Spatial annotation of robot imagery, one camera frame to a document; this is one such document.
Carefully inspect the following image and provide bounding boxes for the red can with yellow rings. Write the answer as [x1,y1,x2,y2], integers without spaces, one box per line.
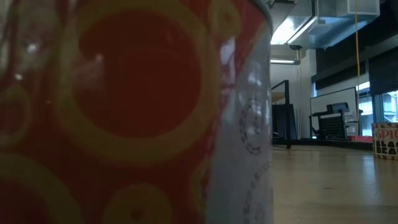
[0,0,274,224]

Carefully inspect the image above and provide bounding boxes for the spicy black beans can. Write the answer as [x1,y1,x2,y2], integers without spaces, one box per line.
[371,123,398,161]

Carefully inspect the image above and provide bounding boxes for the wooden shelf with black legs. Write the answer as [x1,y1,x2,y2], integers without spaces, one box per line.
[271,79,292,150]

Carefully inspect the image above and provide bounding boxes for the black cabinet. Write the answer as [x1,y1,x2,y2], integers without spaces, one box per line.
[271,103,299,141]

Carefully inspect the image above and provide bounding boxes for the long ceiling light strip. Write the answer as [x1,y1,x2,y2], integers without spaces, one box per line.
[270,58,301,65]

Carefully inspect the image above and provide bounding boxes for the whiteboard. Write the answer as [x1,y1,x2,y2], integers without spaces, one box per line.
[310,86,358,138]

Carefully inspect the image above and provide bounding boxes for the black perforated cart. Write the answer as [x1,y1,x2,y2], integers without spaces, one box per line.
[309,101,364,141]

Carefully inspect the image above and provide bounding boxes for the red bin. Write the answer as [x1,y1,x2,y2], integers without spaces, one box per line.
[347,135,374,143]

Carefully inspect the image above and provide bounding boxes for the silver rectangular air duct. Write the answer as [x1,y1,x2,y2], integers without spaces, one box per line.
[269,0,381,50]

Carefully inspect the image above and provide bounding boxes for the black aluminium table frame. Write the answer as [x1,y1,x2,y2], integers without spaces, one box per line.
[272,136,374,152]

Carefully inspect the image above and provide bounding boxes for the yellow hanging cable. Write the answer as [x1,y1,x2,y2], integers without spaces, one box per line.
[354,0,361,138]

